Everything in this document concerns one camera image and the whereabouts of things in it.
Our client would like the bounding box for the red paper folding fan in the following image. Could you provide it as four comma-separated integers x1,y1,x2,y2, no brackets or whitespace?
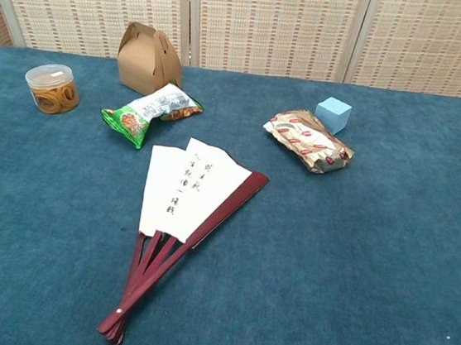
95,128,274,345

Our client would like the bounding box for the red patterned snack packet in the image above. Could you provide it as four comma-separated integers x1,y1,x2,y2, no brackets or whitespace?
257,105,359,179

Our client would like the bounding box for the green snack bag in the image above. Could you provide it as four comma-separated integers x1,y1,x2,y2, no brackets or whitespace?
96,75,207,157

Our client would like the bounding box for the light blue cube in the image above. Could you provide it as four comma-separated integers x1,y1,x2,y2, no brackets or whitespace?
312,94,355,138

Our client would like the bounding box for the brown kraft gable box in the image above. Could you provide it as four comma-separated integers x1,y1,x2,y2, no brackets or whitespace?
113,20,190,100

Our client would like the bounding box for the blue felt table cover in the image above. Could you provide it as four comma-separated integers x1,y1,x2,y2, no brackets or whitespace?
0,44,461,345

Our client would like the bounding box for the clear jar of rubber bands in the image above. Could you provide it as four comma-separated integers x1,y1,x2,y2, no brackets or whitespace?
20,60,84,118

